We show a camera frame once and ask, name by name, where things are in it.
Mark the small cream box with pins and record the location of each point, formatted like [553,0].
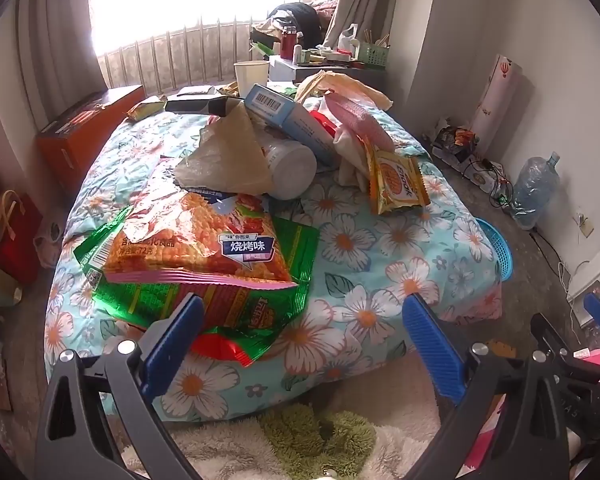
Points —
[196,91]

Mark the yellow green snack packet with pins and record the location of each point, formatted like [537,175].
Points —
[145,109]

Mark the grey curtain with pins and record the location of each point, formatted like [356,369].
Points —
[365,0]
[45,60]

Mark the metal window railing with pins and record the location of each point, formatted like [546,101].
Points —
[180,60]

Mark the grey cabinet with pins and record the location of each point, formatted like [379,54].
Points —
[330,76]

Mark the printed carton box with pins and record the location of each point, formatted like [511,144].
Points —
[290,115]

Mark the pink wrapper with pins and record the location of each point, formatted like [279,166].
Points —
[355,115]

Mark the blue plastic basket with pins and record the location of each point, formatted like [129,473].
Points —
[497,250]

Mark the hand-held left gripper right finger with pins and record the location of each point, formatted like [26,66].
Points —
[432,352]

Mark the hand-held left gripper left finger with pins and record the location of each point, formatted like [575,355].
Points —
[175,347]

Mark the floral blue blanket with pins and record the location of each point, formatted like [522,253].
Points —
[360,260]

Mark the white paper cup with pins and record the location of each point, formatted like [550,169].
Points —
[252,77]

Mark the small white bottle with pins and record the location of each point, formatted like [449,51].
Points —
[297,55]

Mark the tall white printed box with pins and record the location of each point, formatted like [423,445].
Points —
[497,95]

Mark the pink printed bag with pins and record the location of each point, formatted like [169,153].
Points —
[495,440]

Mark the yellow biscuit packet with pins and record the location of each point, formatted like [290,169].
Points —
[395,180]

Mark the green snack bag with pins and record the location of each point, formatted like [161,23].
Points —
[295,245]

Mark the flat white cardboard box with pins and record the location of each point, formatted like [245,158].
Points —
[475,175]

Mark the green plastic organiser basket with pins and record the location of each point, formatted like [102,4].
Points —
[372,55]

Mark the orange cardboard box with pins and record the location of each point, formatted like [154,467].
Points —
[80,130]

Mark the black box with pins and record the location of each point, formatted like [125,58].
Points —
[190,105]

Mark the white appliance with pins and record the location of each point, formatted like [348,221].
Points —
[592,280]

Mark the beige plastic bag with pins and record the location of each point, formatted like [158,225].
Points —
[330,82]

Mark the red gift bag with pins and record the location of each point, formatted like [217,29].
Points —
[17,245]

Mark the tan translucent plastic bag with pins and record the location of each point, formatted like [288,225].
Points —
[230,155]

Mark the wall socket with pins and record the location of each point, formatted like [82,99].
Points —
[585,225]

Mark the white plastic bag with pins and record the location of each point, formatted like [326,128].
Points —
[47,245]

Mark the large water jug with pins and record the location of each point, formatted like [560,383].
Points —
[535,190]

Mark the white plastic jar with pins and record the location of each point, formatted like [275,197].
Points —
[292,170]

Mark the red bottle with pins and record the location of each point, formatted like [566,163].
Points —
[287,42]

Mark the small yellow packet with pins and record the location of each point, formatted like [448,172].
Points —
[229,91]

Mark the red packet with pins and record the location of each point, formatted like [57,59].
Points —
[324,121]

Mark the black orange snack bag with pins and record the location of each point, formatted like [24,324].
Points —
[455,139]

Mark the cream plastic bag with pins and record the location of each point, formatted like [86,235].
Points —
[350,155]

